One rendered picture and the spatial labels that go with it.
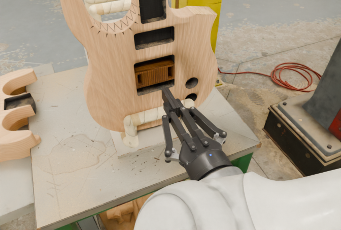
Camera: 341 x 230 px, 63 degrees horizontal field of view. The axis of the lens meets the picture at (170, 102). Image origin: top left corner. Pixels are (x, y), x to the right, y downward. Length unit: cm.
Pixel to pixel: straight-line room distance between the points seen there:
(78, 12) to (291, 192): 45
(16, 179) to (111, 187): 27
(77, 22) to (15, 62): 253
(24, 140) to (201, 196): 66
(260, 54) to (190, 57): 228
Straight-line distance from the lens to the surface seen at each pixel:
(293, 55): 304
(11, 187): 87
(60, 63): 288
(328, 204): 26
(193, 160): 47
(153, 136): 81
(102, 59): 61
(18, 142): 84
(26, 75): 106
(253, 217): 25
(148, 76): 67
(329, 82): 181
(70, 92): 102
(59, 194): 77
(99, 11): 88
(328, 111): 187
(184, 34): 64
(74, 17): 56
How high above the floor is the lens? 157
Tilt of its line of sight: 44 degrees down
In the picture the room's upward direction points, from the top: straight up
